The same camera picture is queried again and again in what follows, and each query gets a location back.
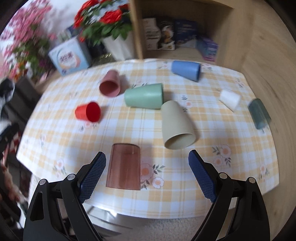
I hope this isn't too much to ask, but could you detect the yellow plaid tablecloth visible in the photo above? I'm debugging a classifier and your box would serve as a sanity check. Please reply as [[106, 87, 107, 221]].
[[17, 59, 280, 218]]

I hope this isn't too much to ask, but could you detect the pink blossom plant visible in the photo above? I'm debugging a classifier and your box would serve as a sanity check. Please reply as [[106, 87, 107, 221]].
[[1, 1, 55, 81]]

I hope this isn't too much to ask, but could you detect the green cup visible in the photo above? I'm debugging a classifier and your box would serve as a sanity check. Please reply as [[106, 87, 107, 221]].
[[124, 83, 164, 109]]

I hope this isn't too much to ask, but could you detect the dark teal translucent cup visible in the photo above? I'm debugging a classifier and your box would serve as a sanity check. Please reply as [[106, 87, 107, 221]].
[[248, 98, 271, 130]]

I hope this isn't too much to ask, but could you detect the light blue probiotic box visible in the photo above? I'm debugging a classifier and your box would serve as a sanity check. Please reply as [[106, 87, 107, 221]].
[[48, 37, 92, 76]]

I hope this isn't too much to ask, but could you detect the black chair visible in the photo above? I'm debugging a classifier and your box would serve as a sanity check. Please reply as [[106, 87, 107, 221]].
[[1, 77, 41, 141]]

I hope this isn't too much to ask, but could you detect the eagle picture box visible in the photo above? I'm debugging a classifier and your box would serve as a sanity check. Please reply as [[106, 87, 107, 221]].
[[158, 21, 175, 51]]

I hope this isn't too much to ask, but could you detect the white flower vase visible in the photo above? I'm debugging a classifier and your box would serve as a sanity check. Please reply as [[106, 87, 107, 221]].
[[102, 31, 137, 61]]

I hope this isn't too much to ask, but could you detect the beige cup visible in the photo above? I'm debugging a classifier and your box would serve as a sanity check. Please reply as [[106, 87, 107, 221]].
[[161, 100, 197, 150]]

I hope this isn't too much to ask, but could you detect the brown translucent cup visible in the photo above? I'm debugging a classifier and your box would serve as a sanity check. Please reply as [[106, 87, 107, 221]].
[[106, 143, 140, 190]]

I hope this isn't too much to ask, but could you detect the red rose bouquet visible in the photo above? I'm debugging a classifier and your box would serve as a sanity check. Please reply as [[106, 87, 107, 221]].
[[74, 1, 132, 45]]

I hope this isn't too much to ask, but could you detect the purple box on shelf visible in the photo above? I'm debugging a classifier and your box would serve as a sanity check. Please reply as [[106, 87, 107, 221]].
[[196, 37, 219, 62]]

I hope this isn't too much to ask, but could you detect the pink cup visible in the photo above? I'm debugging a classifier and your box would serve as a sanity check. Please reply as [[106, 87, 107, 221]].
[[99, 69, 121, 97]]

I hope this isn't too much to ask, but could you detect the blue cup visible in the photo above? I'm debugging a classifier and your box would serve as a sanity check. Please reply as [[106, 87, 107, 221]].
[[171, 60, 201, 82]]

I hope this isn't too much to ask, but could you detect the red plastic cup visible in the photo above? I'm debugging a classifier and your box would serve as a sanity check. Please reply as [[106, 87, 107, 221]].
[[75, 101, 101, 123]]

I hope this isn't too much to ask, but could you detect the white small cup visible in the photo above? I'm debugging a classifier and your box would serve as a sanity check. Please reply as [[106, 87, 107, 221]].
[[219, 89, 241, 112]]

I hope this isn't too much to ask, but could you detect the dark blue box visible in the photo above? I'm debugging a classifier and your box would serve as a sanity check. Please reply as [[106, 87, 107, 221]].
[[174, 20, 198, 48]]

